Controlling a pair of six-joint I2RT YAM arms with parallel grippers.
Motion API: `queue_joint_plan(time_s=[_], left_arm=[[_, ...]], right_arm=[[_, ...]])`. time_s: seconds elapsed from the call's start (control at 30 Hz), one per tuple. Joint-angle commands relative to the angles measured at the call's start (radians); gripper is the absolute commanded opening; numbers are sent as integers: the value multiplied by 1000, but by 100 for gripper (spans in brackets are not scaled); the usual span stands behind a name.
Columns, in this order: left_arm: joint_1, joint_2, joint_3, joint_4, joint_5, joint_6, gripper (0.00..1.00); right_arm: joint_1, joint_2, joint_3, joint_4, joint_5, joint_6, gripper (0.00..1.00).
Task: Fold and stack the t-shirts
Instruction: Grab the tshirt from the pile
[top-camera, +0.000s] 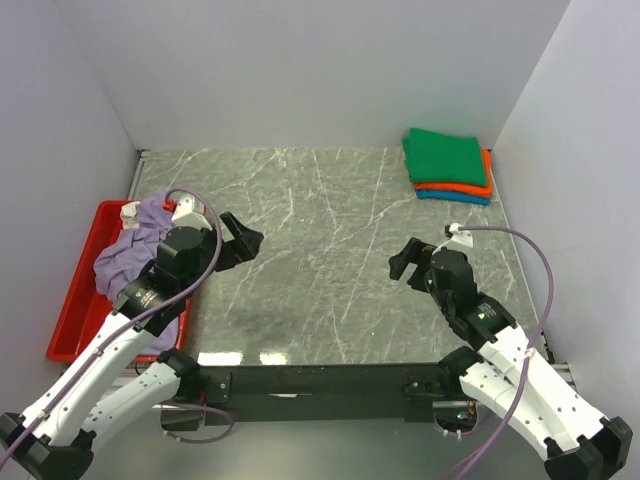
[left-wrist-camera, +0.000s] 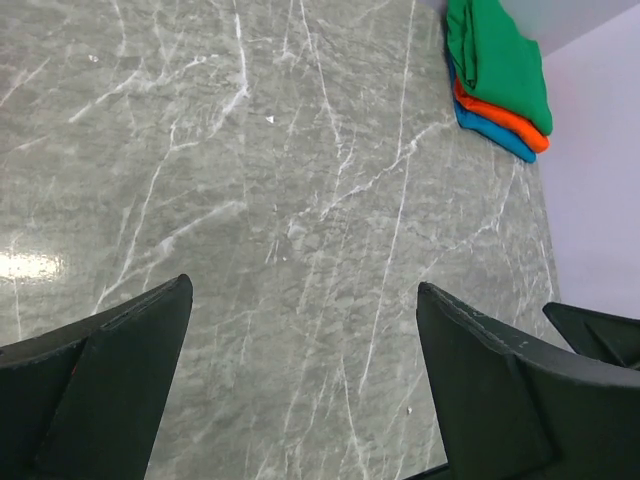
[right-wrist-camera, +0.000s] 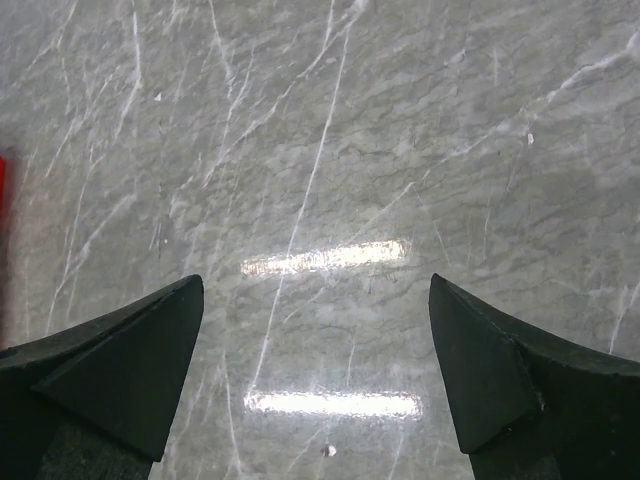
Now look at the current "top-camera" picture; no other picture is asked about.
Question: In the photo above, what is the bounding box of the purple t shirt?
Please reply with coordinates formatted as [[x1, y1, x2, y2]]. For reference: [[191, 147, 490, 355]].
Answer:
[[93, 189, 185, 355]]

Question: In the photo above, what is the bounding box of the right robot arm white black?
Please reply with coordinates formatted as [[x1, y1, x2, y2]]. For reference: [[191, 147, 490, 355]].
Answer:
[[389, 238, 633, 479]]

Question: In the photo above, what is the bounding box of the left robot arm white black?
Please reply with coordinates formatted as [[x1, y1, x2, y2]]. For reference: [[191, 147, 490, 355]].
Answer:
[[1, 212, 264, 479]]

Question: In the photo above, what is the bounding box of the blue folded t shirt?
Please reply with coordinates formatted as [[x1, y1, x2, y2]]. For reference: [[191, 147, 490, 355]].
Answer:
[[415, 189, 491, 206]]

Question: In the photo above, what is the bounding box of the orange folded t shirt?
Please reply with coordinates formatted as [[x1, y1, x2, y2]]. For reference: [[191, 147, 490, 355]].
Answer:
[[413, 149, 493, 198]]

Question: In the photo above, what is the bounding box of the green folded t shirt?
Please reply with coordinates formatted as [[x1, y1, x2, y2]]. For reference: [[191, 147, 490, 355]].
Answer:
[[401, 128, 486, 186]]

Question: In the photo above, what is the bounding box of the white t shirt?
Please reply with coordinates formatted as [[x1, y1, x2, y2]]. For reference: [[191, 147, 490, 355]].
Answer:
[[120, 201, 140, 230]]

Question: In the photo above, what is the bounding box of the black base beam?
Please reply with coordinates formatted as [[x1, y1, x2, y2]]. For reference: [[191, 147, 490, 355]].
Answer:
[[173, 363, 479, 430]]

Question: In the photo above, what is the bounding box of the red plastic bin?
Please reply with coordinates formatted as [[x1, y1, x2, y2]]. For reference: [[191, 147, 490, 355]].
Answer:
[[46, 200, 194, 362]]

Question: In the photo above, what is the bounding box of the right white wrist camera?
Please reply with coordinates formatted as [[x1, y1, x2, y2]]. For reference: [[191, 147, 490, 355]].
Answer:
[[443, 223, 474, 251]]

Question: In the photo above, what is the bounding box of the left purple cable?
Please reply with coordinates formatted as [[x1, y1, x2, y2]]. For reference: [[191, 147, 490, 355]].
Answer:
[[0, 187, 236, 464]]

